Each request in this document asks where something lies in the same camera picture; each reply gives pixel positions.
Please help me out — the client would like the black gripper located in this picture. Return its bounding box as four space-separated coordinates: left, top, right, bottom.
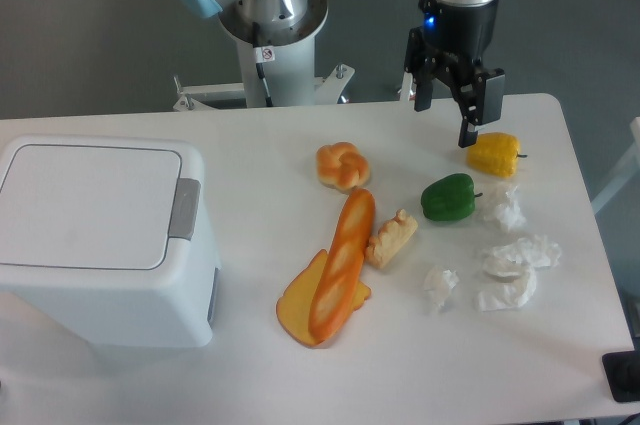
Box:
404 0 505 148

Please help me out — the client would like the grey trash can push button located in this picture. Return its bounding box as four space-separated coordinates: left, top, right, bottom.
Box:
168 178 201 240

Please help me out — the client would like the white trash can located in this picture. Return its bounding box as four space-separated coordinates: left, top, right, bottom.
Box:
1 135 220 348

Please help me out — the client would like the white trash can lid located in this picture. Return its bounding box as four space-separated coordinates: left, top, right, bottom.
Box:
1 143 181 270

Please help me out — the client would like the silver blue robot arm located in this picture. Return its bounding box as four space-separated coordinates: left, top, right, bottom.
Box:
178 0 505 147

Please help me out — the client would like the yellow bell pepper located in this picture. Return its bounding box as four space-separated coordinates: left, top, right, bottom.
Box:
466 132 527 178

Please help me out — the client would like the green bell pepper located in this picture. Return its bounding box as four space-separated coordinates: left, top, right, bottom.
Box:
420 173 481 222

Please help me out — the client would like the knotted bread roll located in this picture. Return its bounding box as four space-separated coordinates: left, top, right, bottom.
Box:
316 142 371 193

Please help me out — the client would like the crumpled tissue near pepper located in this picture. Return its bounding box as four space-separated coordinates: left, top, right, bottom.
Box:
480 183 526 233

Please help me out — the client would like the beige pastry piece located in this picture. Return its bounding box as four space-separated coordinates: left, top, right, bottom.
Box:
365 209 418 269

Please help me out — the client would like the small crumpled tissue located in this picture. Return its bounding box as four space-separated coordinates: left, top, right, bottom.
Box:
423 265 459 310

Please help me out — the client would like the large crumpled tissue right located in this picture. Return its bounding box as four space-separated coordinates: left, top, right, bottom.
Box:
475 235 562 312

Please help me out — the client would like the orange baguette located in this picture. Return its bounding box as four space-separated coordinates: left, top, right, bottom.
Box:
309 188 375 342

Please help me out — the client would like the black device at edge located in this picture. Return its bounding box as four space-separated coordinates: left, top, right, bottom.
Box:
602 350 639 403

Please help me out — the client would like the white frame at right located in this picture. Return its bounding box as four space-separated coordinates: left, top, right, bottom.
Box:
591 117 639 215

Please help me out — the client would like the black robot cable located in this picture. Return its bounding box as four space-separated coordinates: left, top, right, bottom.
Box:
251 22 275 108

